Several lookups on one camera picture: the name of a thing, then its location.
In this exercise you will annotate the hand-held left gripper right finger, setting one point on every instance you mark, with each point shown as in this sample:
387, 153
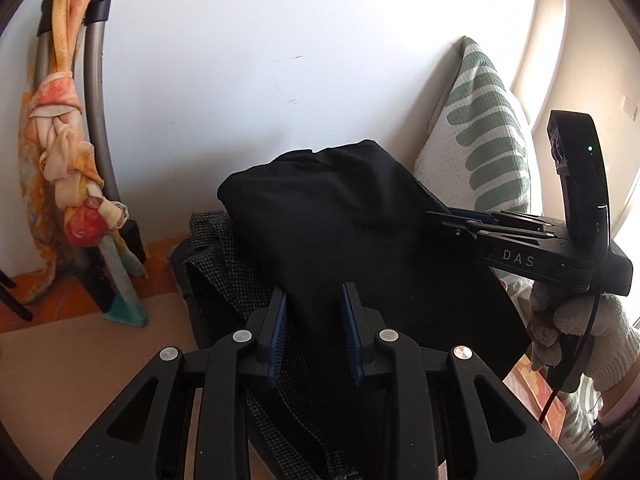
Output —
350, 335

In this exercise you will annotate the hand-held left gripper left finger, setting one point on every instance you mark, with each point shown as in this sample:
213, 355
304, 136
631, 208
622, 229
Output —
277, 340

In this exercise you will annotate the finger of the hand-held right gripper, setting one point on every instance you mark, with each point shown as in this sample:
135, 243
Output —
467, 216
457, 227

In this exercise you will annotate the black pants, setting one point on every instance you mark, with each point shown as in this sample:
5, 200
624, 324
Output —
350, 210

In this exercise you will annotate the person's right hand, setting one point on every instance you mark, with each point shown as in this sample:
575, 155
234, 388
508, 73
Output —
615, 340

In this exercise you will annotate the white green leaf pillow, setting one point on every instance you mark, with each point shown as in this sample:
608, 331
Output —
475, 125

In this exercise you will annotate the grey checked garment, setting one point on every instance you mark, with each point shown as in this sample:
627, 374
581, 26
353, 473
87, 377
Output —
220, 250

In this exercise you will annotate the beige blanket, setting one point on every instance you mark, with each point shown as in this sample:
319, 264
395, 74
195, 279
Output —
75, 370

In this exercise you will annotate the black tripod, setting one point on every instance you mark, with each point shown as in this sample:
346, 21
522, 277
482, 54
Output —
20, 307

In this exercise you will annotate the orange floral cloth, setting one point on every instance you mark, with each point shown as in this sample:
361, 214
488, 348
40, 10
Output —
65, 150

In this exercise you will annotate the grey folded metal chair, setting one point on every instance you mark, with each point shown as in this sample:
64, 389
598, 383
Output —
95, 85

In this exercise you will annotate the white wall socket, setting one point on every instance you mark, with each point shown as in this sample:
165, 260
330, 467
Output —
631, 107

